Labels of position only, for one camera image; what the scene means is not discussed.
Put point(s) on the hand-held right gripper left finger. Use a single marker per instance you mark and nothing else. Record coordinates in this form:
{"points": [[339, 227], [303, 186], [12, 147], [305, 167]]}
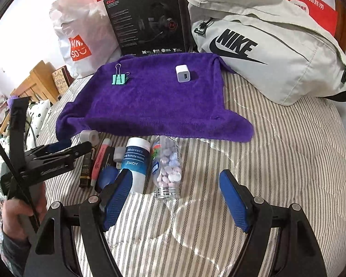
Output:
{"points": [[115, 202]]}

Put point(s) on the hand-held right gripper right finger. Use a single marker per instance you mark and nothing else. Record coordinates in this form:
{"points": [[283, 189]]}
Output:
{"points": [[236, 202]]}

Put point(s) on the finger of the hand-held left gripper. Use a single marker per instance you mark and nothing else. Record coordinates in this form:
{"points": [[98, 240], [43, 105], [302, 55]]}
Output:
{"points": [[57, 161], [59, 146]]}

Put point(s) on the small blue container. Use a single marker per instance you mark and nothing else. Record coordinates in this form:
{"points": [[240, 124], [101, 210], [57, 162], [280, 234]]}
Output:
{"points": [[107, 176]]}

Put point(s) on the black gold tube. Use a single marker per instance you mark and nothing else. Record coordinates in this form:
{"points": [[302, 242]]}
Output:
{"points": [[86, 171]]}

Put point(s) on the white tape roll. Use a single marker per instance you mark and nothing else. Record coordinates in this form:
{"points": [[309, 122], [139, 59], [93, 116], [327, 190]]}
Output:
{"points": [[89, 137]]}

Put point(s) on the pink pen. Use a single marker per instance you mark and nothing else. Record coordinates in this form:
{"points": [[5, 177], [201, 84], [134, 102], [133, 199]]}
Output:
{"points": [[100, 161]]}

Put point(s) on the white blue bottle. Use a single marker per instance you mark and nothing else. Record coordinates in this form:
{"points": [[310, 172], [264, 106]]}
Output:
{"points": [[136, 161]]}

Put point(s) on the small bottle with pale cap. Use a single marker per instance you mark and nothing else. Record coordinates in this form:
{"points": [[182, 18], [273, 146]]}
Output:
{"points": [[118, 153]]}

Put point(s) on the clear plastic packet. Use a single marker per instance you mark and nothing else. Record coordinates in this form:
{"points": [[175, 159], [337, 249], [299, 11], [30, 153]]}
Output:
{"points": [[167, 167]]}

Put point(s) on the person's left hand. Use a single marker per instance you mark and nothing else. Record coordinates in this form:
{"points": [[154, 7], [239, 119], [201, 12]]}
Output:
{"points": [[16, 210]]}

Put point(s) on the white dotted pillow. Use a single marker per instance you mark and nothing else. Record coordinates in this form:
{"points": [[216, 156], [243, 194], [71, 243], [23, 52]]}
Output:
{"points": [[37, 121]]}

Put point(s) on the striped bed sheet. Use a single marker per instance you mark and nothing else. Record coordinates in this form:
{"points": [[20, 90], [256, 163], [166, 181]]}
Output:
{"points": [[276, 179]]}

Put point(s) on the wooden furniture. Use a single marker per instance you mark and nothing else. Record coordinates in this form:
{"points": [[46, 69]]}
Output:
{"points": [[37, 83]]}

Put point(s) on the brown patterned box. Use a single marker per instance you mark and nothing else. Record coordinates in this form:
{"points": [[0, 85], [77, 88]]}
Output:
{"points": [[61, 79]]}

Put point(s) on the green binder clip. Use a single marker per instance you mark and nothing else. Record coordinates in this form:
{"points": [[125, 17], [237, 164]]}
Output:
{"points": [[119, 79]]}

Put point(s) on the purple towel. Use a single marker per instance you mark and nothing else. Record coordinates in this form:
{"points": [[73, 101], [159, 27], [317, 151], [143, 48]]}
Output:
{"points": [[150, 106]]}

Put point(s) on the white shopping bag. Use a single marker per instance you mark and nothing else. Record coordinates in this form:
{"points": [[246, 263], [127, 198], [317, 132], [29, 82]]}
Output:
{"points": [[80, 40]]}

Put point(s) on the white charger cube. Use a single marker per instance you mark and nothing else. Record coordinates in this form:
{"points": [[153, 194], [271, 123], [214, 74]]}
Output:
{"points": [[182, 74]]}

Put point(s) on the grey sling bag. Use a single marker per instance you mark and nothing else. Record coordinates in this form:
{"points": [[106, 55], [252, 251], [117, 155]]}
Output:
{"points": [[276, 54]]}

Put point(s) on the black headset box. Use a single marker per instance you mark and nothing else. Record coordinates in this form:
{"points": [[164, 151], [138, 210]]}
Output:
{"points": [[150, 20]]}

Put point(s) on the brown wooden board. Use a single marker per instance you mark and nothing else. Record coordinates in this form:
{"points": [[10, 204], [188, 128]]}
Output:
{"points": [[343, 23]]}

